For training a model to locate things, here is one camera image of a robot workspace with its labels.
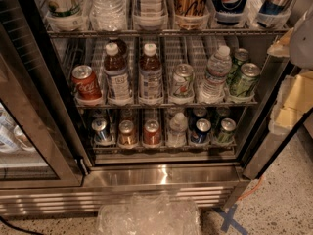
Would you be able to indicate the water bottle top shelf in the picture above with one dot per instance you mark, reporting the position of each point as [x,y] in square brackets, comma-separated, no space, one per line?
[108,15]

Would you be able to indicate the white green soda can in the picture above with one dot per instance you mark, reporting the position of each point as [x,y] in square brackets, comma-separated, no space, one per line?
[182,81]

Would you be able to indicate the middle wire shelf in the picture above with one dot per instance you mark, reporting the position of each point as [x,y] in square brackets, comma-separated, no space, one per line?
[169,105]

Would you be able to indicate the blue tape cross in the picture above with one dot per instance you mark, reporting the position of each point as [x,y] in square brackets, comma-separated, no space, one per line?
[229,221]

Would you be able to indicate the bottom wire shelf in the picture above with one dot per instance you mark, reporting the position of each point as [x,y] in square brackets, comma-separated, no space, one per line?
[114,149]

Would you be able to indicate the Pepsi can top shelf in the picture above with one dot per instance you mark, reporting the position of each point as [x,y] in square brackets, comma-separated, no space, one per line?
[229,12]

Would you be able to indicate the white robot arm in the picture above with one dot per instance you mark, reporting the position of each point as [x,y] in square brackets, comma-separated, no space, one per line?
[301,43]

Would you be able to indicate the brown tea bottle right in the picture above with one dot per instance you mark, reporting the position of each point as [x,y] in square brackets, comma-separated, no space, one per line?
[150,76]

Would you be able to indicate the blue Pepsi can front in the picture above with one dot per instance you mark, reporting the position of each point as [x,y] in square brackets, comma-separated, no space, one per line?
[200,131]

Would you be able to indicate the orange can bottom shelf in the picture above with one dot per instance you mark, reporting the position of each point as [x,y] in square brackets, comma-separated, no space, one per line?
[127,135]

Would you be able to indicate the green can middle shelf rear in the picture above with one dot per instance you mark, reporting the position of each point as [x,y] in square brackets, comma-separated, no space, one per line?
[240,57]

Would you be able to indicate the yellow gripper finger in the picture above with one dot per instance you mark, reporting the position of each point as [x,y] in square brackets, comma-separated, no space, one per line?
[280,48]
[294,99]

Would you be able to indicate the small water bottle bottom shelf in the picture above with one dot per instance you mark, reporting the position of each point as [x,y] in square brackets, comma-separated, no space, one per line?
[177,131]

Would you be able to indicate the blue Pepsi can rear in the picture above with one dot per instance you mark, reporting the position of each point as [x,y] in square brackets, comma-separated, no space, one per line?
[196,114]

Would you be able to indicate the water bottle middle shelf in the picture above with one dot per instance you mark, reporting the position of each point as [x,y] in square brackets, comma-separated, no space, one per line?
[216,72]

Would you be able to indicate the green can bottom shelf rear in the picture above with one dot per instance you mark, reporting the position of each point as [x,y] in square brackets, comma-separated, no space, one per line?
[218,115]

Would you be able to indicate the red Coca-Cola can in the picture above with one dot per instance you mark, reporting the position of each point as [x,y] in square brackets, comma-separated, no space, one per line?
[86,82]

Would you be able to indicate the blue silver can bottom shelf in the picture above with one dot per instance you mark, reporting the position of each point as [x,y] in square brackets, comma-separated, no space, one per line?
[101,128]

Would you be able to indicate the steel fridge door right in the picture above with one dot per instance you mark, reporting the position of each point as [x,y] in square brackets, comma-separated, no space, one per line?
[272,143]

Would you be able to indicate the Red Bull can top shelf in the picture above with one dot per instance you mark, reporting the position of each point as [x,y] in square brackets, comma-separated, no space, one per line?
[272,12]

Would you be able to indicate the green can bottom shelf front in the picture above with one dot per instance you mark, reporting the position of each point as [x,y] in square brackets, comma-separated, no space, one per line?
[226,131]

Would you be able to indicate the glass fridge door left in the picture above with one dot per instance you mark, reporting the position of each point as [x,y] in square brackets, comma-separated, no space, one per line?
[49,163]

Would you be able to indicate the brown tea bottle rear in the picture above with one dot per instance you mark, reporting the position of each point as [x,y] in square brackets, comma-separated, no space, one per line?
[122,46]

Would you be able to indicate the brown tea bottle left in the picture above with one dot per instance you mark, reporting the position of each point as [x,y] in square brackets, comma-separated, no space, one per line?
[117,75]

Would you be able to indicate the clear plastic bag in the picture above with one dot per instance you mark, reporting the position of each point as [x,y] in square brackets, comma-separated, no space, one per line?
[143,215]

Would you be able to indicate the red can bottom shelf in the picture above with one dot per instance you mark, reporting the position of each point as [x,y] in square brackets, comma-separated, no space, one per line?
[151,132]

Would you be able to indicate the blue pepsi can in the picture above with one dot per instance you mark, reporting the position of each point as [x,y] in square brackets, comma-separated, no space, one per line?
[196,114]
[200,131]

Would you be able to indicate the wire shelf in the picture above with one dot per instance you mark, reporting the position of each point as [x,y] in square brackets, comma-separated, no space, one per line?
[168,33]
[114,149]
[169,105]

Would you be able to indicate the brown tea bottle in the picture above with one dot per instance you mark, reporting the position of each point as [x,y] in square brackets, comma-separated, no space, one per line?
[122,46]
[117,75]
[150,76]

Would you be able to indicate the top wire shelf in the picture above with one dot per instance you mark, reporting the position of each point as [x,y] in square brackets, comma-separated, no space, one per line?
[168,33]

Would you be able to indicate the green can shelf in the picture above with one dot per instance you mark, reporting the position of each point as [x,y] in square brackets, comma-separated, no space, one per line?
[240,57]
[226,131]
[218,115]
[245,80]

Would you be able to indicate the stainless steel fridge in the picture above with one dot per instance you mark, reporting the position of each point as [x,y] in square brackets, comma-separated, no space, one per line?
[213,178]

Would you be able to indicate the green can middle shelf front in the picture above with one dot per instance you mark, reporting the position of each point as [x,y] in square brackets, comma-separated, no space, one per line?
[245,80]

